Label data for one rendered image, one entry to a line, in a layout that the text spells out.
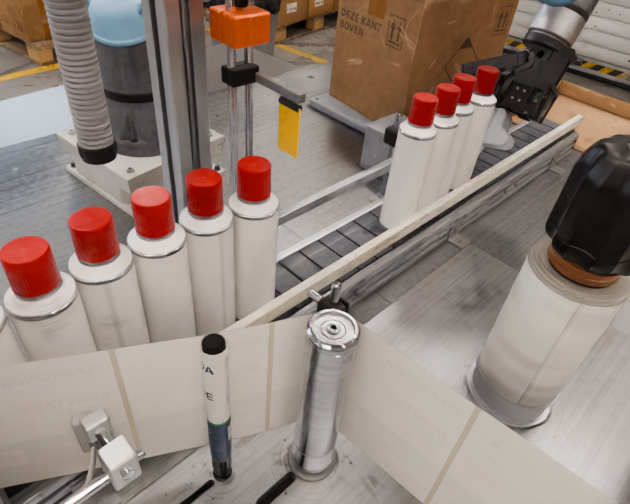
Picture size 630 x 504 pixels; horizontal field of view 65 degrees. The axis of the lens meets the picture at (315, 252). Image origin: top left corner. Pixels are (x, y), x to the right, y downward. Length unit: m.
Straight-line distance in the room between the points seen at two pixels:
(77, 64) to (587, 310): 0.46
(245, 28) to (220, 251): 0.21
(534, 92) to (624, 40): 3.88
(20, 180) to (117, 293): 0.58
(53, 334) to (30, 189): 0.56
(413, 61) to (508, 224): 0.36
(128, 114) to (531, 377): 0.67
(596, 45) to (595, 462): 4.38
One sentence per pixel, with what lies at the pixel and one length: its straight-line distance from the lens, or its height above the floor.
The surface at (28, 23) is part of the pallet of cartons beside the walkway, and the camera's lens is 3.88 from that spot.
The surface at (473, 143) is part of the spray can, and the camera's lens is 0.85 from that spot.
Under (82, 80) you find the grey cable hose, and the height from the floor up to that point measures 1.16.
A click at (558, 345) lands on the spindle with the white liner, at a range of 0.49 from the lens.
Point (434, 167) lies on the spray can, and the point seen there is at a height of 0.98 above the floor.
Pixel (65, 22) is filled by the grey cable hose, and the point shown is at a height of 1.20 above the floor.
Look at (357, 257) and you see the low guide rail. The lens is 0.64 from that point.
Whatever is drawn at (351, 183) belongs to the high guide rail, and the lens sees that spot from 0.70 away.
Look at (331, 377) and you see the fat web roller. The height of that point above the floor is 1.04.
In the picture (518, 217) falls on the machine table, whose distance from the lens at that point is 0.97.
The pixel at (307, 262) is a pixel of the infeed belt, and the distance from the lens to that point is 0.68.
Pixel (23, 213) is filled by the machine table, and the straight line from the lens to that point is 0.91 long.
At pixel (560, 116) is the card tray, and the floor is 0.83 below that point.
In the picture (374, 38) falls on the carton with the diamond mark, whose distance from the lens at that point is 1.11.
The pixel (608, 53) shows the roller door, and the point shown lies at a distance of 4.79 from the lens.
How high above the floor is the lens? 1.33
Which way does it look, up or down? 40 degrees down
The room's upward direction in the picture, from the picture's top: 7 degrees clockwise
